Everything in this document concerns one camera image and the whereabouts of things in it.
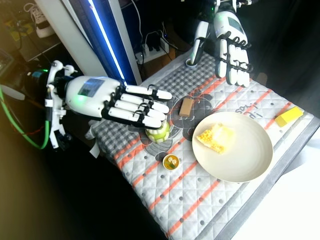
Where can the yellow corn toast toy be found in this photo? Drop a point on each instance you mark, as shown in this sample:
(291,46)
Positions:
(210,137)

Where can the brown bread piece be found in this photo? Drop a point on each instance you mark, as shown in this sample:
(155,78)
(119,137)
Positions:
(186,107)

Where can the cream round plate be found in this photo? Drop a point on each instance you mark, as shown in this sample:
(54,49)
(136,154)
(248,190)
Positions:
(245,160)

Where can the white pillar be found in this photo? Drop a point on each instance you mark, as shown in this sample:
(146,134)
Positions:
(75,37)

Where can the blue light strip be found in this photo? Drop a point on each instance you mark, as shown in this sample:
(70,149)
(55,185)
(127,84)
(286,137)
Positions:
(107,37)

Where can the white power strip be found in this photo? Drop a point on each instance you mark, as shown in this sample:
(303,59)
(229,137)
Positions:
(150,53)

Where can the green cabbage toy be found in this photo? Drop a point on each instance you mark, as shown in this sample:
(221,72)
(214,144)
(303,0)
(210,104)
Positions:
(157,135)

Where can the white and black shoe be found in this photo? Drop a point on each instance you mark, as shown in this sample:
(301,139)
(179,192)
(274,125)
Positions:
(41,25)

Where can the small cup of yellow soup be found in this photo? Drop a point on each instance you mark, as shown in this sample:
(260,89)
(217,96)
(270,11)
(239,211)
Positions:
(171,162)

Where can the small blue-rimmed cup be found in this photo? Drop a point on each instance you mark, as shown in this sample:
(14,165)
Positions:
(187,63)

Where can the grey quilt with bear print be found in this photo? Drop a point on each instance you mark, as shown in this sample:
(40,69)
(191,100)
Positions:
(187,200)

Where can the yellow wedge block toy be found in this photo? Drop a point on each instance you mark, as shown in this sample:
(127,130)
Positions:
(287,117)

